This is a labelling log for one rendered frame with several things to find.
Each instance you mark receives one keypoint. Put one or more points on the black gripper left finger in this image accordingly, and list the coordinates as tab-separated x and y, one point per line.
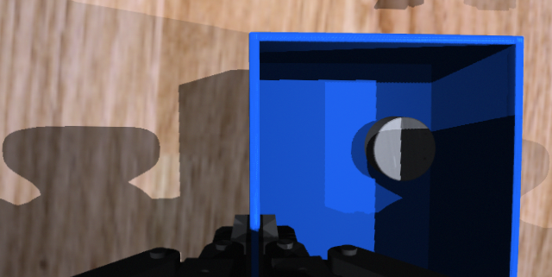
225	258

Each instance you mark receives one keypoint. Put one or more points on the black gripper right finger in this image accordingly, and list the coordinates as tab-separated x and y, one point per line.
281	257

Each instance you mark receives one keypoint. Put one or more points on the blue bin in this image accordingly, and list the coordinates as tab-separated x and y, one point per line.
314	96

